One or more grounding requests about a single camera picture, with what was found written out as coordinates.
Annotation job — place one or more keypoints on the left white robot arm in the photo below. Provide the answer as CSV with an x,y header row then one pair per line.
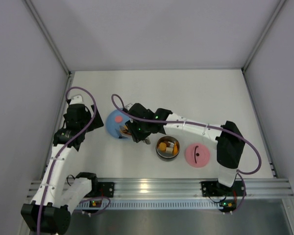
x,y
51,207

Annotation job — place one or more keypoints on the round steel lunch box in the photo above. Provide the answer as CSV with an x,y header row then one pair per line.
x,y
163,155

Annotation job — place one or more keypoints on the left aluminium frame post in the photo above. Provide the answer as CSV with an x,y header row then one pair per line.
x,y
47,36

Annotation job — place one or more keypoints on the aluminium frame post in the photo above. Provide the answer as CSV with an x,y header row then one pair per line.
x,y
47,36
264,33

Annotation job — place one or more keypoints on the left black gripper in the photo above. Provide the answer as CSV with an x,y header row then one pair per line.
x,y
95,118

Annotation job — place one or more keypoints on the beige cube food piece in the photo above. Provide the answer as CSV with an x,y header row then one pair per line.
x,y
169,150

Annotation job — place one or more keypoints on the dark brown stick food piece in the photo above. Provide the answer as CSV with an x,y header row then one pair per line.
x,y
122,137

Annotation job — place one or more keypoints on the orange round food piece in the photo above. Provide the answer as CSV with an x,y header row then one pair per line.
x,y
162,146

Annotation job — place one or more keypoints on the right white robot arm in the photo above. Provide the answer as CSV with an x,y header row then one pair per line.
x,y
225,139

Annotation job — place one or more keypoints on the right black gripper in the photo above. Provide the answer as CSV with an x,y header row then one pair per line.
x,y
131,128

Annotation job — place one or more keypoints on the pink round lid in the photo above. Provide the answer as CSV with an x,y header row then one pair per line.
x,y
197,155

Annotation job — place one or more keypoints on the pink round food piece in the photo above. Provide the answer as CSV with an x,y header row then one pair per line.
x,y
118,119

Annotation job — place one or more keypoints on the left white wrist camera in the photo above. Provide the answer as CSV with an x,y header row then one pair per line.
x,y
76,99

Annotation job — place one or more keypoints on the right aluminium frame post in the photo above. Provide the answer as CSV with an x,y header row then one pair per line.
x,y
264,33

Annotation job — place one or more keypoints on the metal tongs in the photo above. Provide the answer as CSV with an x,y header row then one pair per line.
x,y
136,136

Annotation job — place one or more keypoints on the blue plastic plate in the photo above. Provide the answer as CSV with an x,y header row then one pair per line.
x,y
111,126

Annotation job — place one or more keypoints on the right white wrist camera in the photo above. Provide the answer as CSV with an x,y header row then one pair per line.
x,y
127,107

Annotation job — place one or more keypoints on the red-brown shrimp food piece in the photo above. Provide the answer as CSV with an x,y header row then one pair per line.
x,y
126,132

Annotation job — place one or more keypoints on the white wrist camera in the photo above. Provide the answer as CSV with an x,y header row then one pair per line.
x,y
76,99
127,107

